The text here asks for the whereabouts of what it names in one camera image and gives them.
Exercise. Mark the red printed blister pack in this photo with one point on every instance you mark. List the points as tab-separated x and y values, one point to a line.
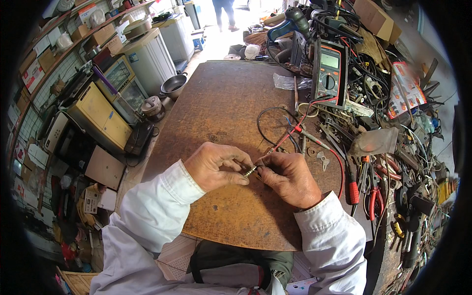
405	90

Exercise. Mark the white top-load washing machine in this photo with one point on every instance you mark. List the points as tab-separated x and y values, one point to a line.
177	35

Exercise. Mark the person's right hand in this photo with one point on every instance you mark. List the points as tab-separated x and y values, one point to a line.
291	180

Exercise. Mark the red multimeter probe lead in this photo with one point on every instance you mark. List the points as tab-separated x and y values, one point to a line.
317	147

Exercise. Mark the heap of appliances and boxes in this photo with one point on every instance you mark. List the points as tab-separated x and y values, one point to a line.
70	184

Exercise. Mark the grey digital multimeter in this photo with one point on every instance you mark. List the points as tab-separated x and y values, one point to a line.
329	72

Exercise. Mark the blue power drill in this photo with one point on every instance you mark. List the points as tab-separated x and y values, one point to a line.
289	23

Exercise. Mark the person's legs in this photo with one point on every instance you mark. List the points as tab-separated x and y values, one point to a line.
239	263

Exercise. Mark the person's body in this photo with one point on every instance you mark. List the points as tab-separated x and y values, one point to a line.
191	273

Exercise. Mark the metal washer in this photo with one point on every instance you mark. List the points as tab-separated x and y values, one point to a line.
312	151

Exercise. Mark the yellow microwave oven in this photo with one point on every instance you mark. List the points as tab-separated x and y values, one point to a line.
99	118

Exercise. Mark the rice cooker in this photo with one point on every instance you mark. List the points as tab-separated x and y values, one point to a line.
153	107

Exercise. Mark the wall shelf with boxes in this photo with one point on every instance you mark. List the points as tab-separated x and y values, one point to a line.
62	44

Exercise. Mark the small metal wing bracket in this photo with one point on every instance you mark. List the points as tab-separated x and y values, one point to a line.
323	158

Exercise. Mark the person's left hand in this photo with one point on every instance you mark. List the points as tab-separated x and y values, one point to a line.
206	167

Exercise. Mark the black appliance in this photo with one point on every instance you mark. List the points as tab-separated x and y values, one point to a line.
139	138

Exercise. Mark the glass door microwave oven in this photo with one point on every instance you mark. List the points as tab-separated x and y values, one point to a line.
123	86

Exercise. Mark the black multimeter probe lead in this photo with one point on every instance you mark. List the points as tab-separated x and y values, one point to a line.
274	127

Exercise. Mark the clear plastic bag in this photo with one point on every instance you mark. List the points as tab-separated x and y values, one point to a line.
291	82

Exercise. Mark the cardboard box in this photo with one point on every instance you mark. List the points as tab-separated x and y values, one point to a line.
376	18

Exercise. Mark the brass threaded screw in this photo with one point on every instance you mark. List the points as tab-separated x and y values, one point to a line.
250	171

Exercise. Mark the steel cooking pot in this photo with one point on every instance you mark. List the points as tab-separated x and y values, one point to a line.
173	86

